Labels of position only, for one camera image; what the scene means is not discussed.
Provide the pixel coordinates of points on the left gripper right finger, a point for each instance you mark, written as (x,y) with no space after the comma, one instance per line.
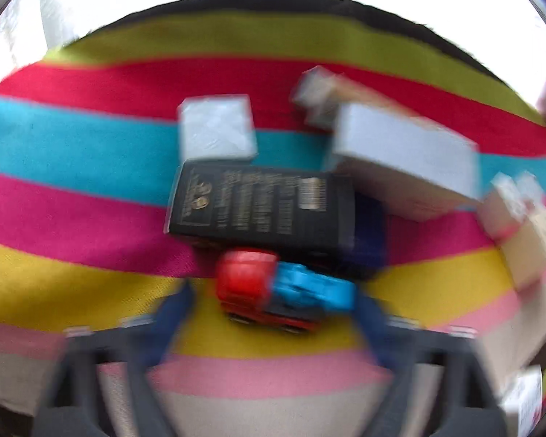
(438,386)

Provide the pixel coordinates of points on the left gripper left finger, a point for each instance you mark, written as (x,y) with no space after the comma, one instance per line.
(75,402)

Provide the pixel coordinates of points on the cream white box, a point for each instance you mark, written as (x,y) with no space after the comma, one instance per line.
(522,402)

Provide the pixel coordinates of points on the red blue toy truck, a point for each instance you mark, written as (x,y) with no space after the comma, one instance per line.
(257,287)

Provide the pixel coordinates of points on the small white cube box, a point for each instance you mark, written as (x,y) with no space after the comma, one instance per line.
(525,251)

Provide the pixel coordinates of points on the white box red label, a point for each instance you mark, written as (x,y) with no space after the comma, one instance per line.
(508,203)

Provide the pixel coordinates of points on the large grey-white box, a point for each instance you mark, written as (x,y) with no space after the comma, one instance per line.
(416,168)

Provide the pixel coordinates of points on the black rectangular box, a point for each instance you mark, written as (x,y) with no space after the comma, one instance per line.
(233,203)

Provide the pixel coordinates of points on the white square box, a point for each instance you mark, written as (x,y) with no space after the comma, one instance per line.
(216,128)

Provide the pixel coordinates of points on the gold white dental box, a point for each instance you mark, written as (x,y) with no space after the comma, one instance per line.
(321,92)

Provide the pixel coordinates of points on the dark blue small object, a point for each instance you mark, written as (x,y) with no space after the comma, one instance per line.
(370,245)

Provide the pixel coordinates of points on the striped colourful tablecloth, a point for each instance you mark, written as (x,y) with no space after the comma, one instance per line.
(88,154)

